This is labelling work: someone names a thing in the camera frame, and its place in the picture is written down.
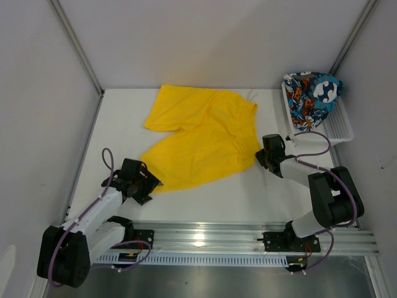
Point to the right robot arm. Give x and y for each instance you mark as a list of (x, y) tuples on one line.
[(335, 200)]

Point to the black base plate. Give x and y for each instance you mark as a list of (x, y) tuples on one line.
[(286, 242), (139, 235)]

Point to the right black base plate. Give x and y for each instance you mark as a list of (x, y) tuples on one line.
[(286, 242)]

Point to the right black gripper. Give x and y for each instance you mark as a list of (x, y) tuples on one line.
[(259, 156)]

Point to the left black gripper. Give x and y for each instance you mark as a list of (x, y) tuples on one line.
[(151, 183)]

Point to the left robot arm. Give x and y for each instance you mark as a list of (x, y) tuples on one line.
[(69, 250)]

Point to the right aluminium frame post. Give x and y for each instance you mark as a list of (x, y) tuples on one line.
[(357, 29)]

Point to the patterned blue orange shorts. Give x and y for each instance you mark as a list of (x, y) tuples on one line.
[(311, 97)]

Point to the aluminium frame post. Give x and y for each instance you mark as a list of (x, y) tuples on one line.
[(73, 39), (357, 29)]

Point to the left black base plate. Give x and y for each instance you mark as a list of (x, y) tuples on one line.
[(139, 235)]

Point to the white plastic basket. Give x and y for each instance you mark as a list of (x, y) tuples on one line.
[(336, 127)]

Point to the white slotted cable duct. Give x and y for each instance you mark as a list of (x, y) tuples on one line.
[(257, 260)]

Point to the aluminium mounting rail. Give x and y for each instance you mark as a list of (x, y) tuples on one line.
[(227, 239)]

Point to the yellow shorts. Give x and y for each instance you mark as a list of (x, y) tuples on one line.
[(212, 135)]

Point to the left aluminium frame post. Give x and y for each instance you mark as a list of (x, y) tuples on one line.
[(73, 39)]

